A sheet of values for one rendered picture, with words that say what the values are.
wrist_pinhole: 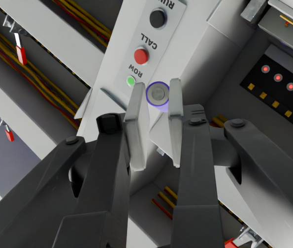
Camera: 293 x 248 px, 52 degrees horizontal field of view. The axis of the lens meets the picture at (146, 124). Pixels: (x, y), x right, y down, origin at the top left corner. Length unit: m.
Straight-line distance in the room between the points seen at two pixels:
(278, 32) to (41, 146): 0.40
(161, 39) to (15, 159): 0.61
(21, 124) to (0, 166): 0.27
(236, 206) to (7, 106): 0.43
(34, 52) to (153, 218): 0.50
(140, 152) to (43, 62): 0.66
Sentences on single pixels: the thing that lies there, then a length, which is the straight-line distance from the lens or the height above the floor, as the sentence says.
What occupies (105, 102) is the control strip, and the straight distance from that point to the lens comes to 0.37.
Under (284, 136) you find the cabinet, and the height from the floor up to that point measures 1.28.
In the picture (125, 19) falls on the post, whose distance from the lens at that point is 0.33.
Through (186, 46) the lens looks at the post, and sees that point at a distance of 0.30.
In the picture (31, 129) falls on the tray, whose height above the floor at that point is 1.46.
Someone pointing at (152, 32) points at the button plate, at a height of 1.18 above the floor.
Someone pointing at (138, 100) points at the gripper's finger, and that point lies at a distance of 0.17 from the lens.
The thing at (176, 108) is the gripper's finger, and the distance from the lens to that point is 0.15.
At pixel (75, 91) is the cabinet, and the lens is 0.73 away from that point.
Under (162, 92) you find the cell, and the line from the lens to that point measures 0.21.
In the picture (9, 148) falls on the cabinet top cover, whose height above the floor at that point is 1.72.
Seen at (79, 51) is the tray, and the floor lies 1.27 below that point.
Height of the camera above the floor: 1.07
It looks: 38 degrees up
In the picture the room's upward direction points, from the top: 152 degrees counter-clockwise
